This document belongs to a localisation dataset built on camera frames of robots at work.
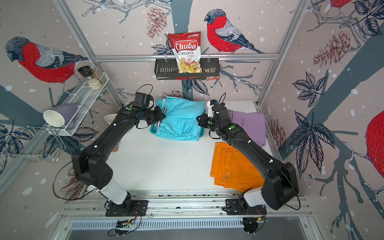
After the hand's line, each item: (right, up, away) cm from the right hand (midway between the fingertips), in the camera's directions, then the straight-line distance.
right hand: (196, 116), depth 79 cm
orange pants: (+20, -31, +6) cm, 38 cm away
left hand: (-17, +3, +4) cm, 17 cm away
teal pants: (-9, -3, +2) cm, 10 cm away
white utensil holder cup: (-56, -1, +14) cm, 57 cm away
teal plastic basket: (-22, -6, -4) cm, 23 cm away
